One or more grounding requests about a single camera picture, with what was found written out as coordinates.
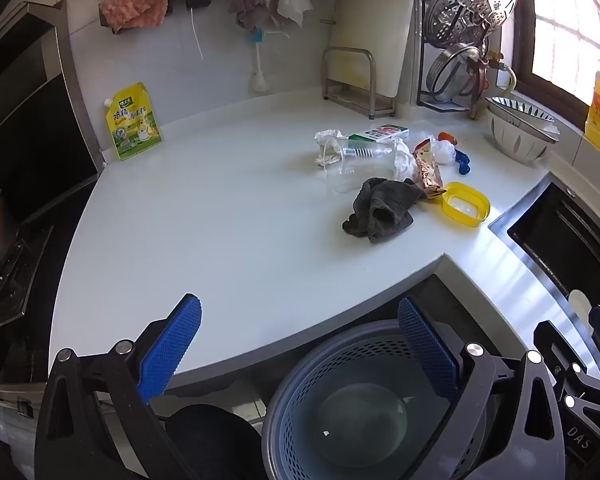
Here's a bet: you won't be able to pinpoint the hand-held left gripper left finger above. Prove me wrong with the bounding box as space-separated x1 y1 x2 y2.
34 292 203 480

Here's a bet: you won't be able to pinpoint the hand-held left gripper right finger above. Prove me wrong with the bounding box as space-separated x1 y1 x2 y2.
397 296 567 480

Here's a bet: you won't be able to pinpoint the grey perforated waste bin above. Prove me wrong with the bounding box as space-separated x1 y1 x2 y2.
261 318 501 480

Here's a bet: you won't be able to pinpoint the dark grey rag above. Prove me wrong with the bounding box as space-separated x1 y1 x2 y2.
342 177 428 245

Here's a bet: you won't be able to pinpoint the yellow plastic lid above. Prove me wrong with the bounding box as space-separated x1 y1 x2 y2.
441 182 492 228

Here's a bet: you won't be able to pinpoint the red gold snack wrapper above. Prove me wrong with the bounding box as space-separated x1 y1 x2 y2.
412 137 447 201

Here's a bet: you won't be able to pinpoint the blue plastic piece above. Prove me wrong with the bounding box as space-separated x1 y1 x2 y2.
452 147 473 176

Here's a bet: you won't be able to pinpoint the clear plastic cup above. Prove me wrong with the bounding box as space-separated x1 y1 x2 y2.
322 137 398 195

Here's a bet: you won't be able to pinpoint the white plastic object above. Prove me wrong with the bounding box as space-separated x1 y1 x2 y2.
567 289 593 333

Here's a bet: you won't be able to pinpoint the steel kitchen sink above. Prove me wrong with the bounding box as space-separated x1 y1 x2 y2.
489 172 600 376

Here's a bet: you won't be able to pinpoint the person's dark trousers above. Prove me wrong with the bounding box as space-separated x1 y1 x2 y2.
165 402 263 480

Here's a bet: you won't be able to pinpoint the black gas stove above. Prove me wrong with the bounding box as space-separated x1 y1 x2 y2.
0 190 56 333

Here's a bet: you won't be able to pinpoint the white crumpled plastic wad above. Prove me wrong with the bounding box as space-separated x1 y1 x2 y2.
430 135 457 166

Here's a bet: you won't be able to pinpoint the white leaf pattern colander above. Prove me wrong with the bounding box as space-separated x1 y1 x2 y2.
487 105 561 163

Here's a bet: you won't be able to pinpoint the yellow green seasoning pouch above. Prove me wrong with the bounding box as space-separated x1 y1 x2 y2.
104 82 163 162

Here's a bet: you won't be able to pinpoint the green white red carton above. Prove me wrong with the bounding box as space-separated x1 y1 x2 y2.
349 124 410 143

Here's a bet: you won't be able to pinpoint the crumpled white paper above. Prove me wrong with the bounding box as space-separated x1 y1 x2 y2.
314 129 350 166

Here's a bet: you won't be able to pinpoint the striped ceramic bowl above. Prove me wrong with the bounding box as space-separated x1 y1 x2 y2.
487 96 558 133

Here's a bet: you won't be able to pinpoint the metal cutting board holder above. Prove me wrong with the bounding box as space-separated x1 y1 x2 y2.
322 46 397 120

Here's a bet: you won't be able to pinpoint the blue white hanging brush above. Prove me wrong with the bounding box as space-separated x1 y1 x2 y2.
250 27 291 93

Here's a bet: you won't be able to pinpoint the glass pot lid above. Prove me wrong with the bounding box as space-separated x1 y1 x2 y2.
426 42 488 101

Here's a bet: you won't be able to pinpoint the black lid rack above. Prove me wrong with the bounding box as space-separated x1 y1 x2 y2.
414 0 486 111

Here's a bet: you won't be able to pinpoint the window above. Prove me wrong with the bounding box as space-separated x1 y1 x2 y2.
510 0 600 126

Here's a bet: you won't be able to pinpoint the white cutting board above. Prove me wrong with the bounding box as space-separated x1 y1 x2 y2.
327 0 418 103

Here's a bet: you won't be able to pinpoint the pink dish cloth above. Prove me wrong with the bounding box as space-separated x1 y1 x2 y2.
99 0 182 36

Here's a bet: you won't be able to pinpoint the grey hanging cloth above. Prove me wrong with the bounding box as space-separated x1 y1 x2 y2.
229 0 272 33

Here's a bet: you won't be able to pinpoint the metal steamer plate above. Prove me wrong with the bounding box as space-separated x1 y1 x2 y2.
424 0 518 43

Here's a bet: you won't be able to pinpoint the pale yellow hose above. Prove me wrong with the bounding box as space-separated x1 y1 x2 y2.
485 50 518 96

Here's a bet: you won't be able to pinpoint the white plastic cord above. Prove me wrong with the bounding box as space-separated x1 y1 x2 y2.
190 7 204 61

